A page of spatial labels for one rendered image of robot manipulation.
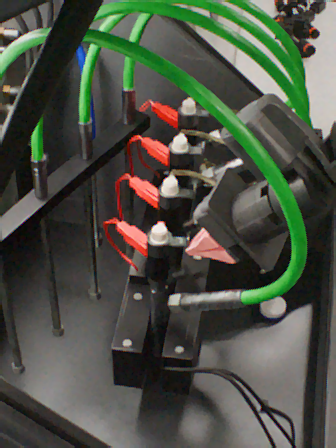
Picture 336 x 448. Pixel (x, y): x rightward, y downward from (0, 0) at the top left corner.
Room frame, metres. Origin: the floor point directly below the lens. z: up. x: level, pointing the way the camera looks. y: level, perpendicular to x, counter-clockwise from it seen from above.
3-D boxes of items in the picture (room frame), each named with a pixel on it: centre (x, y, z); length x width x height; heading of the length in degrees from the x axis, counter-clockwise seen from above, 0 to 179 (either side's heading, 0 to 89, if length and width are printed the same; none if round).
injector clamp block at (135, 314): (0.82, -0.01, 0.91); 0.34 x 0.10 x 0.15; 172
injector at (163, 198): (0.78, -0.01, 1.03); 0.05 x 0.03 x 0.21; 82
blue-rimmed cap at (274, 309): (0.86, -0.16, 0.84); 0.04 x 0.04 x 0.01
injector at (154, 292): (0.70, 0.00, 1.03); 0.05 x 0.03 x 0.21; 82
